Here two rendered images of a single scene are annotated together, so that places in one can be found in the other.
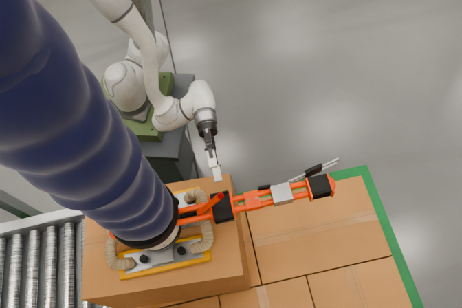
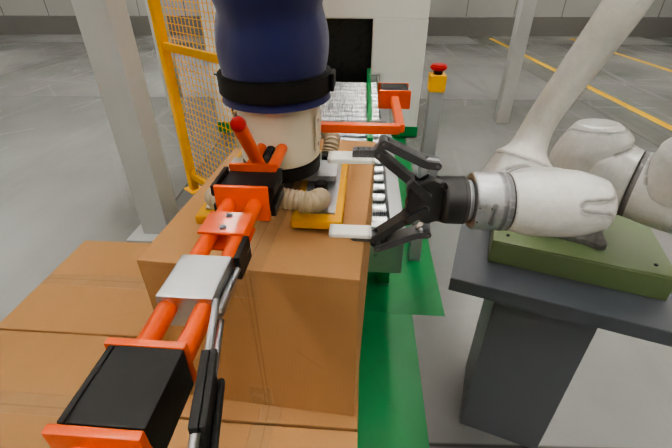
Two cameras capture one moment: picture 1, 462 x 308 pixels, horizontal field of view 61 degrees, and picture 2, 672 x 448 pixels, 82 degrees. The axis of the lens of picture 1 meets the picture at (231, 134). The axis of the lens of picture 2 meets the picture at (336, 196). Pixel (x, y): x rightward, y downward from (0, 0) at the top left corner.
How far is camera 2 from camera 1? 1.29 m
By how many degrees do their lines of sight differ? 65
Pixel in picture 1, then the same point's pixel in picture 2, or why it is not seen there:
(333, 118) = not seen: outside the picture
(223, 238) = not seen: hidden behind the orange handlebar
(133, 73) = (609, 148)
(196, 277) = (188, 208)
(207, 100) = (539, 183)
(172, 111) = (507, 160)
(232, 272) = (155, 246)
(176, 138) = (497, 281)
